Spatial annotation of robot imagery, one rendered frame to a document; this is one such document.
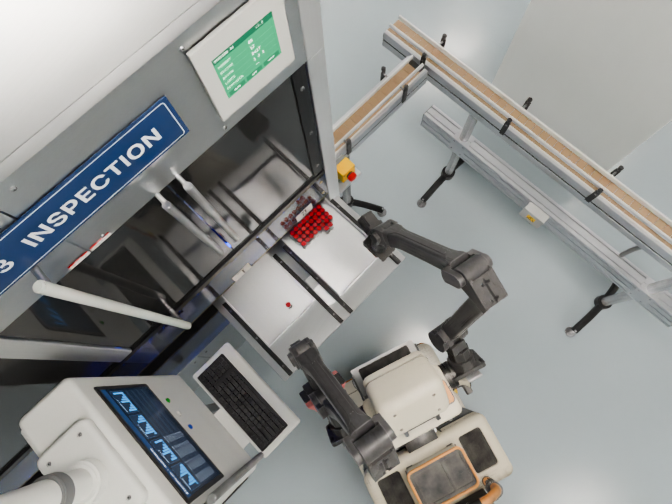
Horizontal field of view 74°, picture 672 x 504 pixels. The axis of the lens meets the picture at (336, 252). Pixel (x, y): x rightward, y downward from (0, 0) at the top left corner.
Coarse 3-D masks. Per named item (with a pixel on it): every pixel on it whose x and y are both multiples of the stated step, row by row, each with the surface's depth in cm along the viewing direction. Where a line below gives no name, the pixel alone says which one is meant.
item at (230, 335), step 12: (216, 336) 210; (228, 336) 226; (240, 336) 244; (204, 348) 209; (216, 348) 225; (192, 360) 208; (204, 360) 224; (180, 372) 208; (192, 372) 223; (192, 384) 240
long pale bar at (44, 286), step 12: (36, 276) 85; (36, 288) 81; (48, 288) 82; (60, 288) 86; (72, 300) 91; (84, 300) 94; (96, 300) 98; (108, 300) 103; (120, 312) 109; (132, 312) 114; (144, 312) 120; (168, 324) 137; (180, 324) 144
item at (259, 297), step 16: (256, 272) 188; (272, 272) 188; (240, 288) 187; (256, 288) 187; (272, 288) 186; (288, 288) 186; (240, 304) 185; (256, 304) 185; (272, 304) 185; (304, 304) 184; (256, 320) 183; (272, 320) 183; (288, 320) 183; (272, 336) 181
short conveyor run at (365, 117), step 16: (400, 64) 205; (416, 64) 206; (384, 80) 199; (400, 80) 203; (416, 80) 202; (368, 96) 197; (384, 96) 201; (400, 96) 201; (352, 112) 196; (368, 112) 200; (384, 112) 199; (336, 128) 195; (352, 128) 194; (368, 128) 198; (336, 144) 192; (352, 144) 197
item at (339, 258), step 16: (336, 208) 190; (336, 224) 192; (352, 224) 190; (288, 240) 191; (320, 240) 191; (336, 240) 190; (352, 240) 190; (304, 256) 189; (320, 256) 189; (336, 256) 188; (352, 256) 188; (368, 256) 188; (320, 272) 187; (336, 272) 187; (352, 272) 186; (336, 288) 185
